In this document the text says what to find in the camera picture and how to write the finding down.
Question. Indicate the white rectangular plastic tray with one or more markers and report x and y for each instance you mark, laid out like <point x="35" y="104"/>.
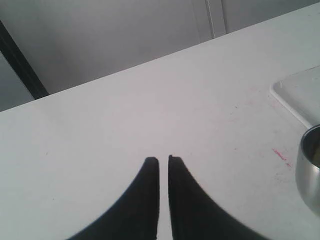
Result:
<point x="299" y="93"/>

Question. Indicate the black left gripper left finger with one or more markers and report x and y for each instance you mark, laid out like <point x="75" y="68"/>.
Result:
<point x="135" y="215"/>

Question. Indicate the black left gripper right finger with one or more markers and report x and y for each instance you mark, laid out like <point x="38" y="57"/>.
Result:
<point x="193" y="214"/>

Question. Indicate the stainless steel cup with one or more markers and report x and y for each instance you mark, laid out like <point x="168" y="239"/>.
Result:
<point x="307" y="170"/>

